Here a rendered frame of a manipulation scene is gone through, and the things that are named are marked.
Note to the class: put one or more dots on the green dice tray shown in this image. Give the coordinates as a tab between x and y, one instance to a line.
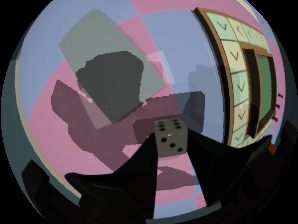
262	73

